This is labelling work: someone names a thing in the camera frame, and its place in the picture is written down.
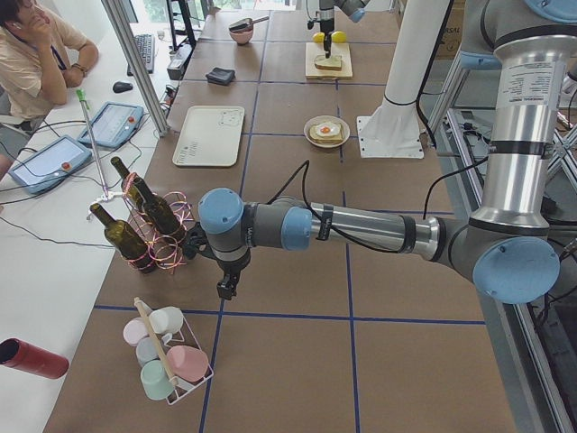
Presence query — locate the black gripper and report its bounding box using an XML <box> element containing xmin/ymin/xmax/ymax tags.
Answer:
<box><xmin>317</xmin><ymin>8</ymin><xmax>334</xmax><ymax>59</ymax></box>
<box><xmin>182</xmin><ymin>222</ymin><xmax>251</xmax><ymax>299</ymax></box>

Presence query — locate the bread slice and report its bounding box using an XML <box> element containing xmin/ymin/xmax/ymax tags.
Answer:
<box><xmin>313</xmin><ymin>54</ymin><xmax>343</xmax><ymax>70</ymax></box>
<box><xmin>308</xmin><ymin>121</ymin><xmax>343</xmax><ymax>144</ymax></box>

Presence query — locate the white plate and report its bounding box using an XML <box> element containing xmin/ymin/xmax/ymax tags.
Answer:
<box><xmin>304</xmin><ymin>115</ymin><xmax>350</xmax><ymax>149</ymax></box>

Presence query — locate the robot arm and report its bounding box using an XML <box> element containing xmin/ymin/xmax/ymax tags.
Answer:
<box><xmin>183</xmin><ymin>1</ymin><xmax>576</xmax><ymax>304</ymax></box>
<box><xmin>306</xmin><ymin>0</ymin><xmax>368</xmax><ymax>59</ymax></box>

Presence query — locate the cream bear tray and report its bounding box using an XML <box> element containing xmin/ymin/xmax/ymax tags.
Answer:
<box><xmin>172</xmin><ymin>106</ymin><xmax>245</xmax><ymax>167</ymax></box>

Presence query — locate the wooden cutting board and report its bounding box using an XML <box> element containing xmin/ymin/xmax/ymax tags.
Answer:
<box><xmin>305</xmin><ymin>42</ymin><xmax>353</xmax><ymax>79</ymax></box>

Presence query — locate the white cup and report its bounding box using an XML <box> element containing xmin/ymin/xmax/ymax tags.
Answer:
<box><xmin>149</xmin><ymin>306</ymin><xmax>184</xmax><ymax>335</ymax></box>

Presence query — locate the pink cup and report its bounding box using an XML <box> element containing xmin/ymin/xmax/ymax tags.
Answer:
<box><xmin>167</xmin><ymin>345</ymin><xmax>209</xmax><ymax>382</ymax></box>

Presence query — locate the fried egg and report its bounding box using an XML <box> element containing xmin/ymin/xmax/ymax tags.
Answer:
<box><xmin>312</xmin><ymin>122</ymin><xmax>341</xmax><ymax>138</ymax></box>

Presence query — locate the grey cup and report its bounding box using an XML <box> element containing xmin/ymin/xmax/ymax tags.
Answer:
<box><xmin>135</xmin><ymin>336</ymin><xmax>159</xmax><ymax>367</ymax></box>

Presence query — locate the lilac cup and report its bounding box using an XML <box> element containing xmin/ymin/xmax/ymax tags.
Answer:
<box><xmin>123</xmin><ymin>318</ymin><xmax>149</xmax><ymax>347</ymax></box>

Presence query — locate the dark green wine bottle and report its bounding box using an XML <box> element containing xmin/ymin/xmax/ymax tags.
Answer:
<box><xmin>133</xmin><ymin>176</ymin><xmax>186</xmax><ymax>244</ymax></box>
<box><xmin>89</xmin><ymin>203</ymin><xmax>157</xmax><ymax>273</ymax></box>
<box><xmin>110</xmin><ymin>156</ymin><xmax>143</xmax><ymax>212</ymax></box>

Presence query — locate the grey folded cloth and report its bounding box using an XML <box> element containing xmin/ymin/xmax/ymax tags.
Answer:
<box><xmin>206</xmin><ymin>67</ymin><xmax>235</xmax><ymax>86</ymax></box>

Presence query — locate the mint green cup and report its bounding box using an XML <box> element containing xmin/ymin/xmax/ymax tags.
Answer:
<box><xmin>140</xmin><ymin>360</ymin><xmax>175</xmax><ymax>401</ymax></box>

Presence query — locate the black keyboard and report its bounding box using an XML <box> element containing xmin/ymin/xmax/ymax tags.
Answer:
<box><xmin>133</xmin><ymin>33</ymin><xmax>156</xmax><ymax>74</ymax></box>

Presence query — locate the blue teach pendant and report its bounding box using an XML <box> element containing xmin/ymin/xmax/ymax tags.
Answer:
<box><xmin>90</xmin><ymin>102</ymin><xmax>144</xmax><ymax>150</ymax></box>
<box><xmin>8</xmin><ymin>135</ymin><xmax>91</xmax><ymax>195</ymax></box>

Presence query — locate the black computer mouse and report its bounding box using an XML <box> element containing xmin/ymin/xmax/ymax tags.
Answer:
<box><xmin>112</xmin><ymin>81</ymin><xmax>133</xmax><ymax>94</ymax></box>

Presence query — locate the red thermos bottle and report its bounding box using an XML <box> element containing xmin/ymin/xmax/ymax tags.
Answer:
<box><xmin>1</xmin><ymin>338</ymin><xmax>69</xmax><ymax>379</ymax></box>

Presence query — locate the green tipped stick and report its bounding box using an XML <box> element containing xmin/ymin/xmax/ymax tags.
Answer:
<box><xmin>76</xmin><ymin>88</ymin><xmax>123</xmax><ymax>204</ymax></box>

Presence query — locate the seated person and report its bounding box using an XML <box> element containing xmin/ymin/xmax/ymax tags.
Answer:
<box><xmin>0</xmin><ymin>0</ymin><xmax>100</xmax><ymax>181</ymax></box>

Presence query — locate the copper wire bottle rack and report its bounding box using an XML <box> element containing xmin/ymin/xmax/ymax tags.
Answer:
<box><xmin>128</xmin><ymin>172</ymin><xmax>190</xmax><ymax>272</ymax></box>

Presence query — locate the wooden rack handle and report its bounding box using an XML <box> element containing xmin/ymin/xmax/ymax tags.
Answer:
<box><xmin>133</xmin><ymin>297</ymin><xmax>178</xmax><ymax>386</ymax></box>

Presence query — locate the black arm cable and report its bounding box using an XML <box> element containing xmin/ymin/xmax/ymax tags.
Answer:
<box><xmin>263</xmin><ymin>152</ymin><xmax>492</xmax><ymax>253</ymax></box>

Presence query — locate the aluminium frame post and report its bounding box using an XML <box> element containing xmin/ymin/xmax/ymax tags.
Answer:
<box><xmin>101</xmin><ymin>0</ymin><xmax>169</xmax><ymax>137</ymax></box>

